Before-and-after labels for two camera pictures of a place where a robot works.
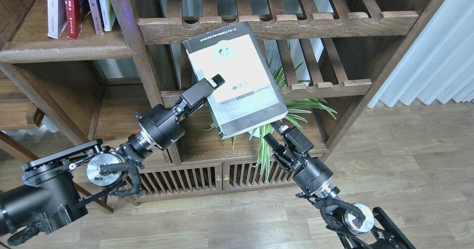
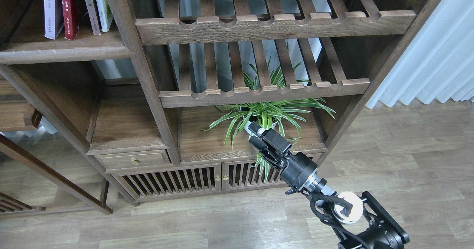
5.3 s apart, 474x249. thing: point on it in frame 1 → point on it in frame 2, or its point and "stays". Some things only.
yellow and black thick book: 249,96 → 22,15
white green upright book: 108,14 stays
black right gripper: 309,171 → 296,170
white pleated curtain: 437,63 stays
